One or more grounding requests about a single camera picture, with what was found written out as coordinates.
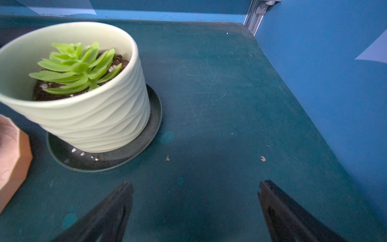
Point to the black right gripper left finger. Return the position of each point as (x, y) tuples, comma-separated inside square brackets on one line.
[(106, 222)]

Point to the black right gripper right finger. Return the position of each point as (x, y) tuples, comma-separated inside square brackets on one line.
[(287, 221)]

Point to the bright green succulent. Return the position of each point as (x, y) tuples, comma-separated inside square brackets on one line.
[(73, 69)]

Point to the dark round saucer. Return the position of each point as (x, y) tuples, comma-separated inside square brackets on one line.
[(97, 162)]

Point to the pale green ribbed pot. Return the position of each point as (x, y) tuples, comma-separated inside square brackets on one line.
[(100, 120)]

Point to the aluminium frame post right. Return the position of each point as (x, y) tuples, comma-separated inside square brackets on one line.
[(256, 13)]

